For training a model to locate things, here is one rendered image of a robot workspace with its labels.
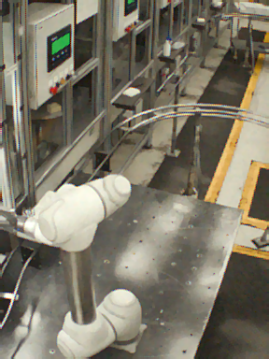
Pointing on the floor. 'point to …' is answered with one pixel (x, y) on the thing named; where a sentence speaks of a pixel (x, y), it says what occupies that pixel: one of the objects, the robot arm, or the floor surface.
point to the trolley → (238, 28)
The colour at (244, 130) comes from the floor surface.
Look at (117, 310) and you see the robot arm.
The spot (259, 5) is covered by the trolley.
